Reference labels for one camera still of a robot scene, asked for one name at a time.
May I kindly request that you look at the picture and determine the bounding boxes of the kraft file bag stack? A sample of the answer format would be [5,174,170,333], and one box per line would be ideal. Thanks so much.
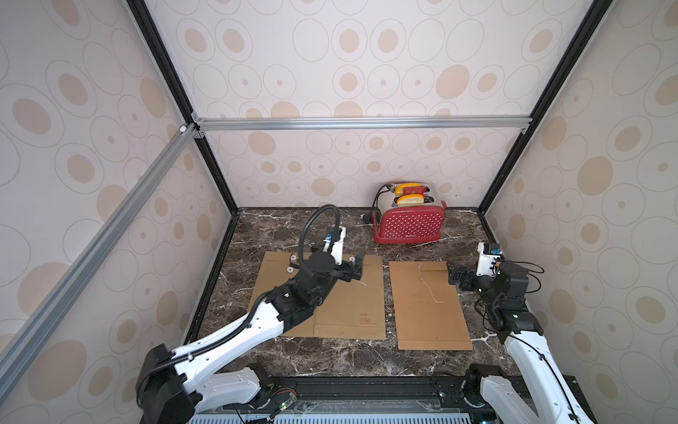
[388,261,472,352]
[314,255,387,340]

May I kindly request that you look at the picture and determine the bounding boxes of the black toaster power cord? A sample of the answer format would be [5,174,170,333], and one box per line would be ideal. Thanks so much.
[362,184,390,224]

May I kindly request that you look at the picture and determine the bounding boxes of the black corner frame post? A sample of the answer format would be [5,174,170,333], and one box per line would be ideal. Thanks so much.
[125,0,238,216]
[478,0,614,217]

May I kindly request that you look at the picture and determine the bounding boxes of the kraft file bag stack bottom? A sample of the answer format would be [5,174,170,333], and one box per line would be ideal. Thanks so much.
[388,261,472,352]

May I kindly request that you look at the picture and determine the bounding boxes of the kraft file bag stack top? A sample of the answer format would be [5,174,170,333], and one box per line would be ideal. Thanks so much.
[314,255,387,340]

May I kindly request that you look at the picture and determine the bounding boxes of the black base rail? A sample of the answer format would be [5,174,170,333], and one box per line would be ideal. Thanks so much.
[233,374,484,418]

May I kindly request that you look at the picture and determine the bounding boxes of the aluminium rail left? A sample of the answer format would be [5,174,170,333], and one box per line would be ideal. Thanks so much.
[1,123,198,402]

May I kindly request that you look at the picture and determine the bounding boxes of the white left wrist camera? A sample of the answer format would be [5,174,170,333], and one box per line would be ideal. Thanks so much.
[322,226,346,265]

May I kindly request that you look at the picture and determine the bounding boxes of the black corner frame post left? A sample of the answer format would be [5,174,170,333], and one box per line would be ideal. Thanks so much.
[125,0,238,216]

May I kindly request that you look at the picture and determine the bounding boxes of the aluminium rail back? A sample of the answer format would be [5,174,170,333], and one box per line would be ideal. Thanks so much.
[184,115,533,132]

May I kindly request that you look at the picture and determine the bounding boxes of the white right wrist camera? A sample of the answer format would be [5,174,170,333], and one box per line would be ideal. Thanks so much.
[476,242,503,277]

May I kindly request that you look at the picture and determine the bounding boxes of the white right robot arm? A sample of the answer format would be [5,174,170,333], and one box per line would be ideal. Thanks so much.
[447,257,593,423]

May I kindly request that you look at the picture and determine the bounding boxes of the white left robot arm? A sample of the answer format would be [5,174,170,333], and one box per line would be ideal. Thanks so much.
[135,252,364,423]

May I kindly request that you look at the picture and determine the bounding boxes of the red toaster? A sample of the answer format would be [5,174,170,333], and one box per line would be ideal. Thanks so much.
[370,182,447,245]

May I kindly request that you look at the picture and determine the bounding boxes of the black corrugated cable conduit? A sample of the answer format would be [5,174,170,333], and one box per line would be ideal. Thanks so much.
[297,204,343,266]

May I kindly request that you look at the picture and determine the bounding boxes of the black corner frame post right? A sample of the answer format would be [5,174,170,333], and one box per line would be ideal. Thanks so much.
[478,0,614,217]

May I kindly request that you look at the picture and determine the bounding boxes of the aluminium rail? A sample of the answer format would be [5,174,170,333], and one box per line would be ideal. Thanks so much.
[184,115,533,132]
[1,123,198,402]

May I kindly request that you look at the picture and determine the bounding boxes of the white string of bottom bag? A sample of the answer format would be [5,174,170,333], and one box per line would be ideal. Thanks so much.
[416,263,444,305]

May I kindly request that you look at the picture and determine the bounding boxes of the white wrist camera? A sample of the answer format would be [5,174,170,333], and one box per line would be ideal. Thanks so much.
[476,242,503,277]
[322,226,346,265]

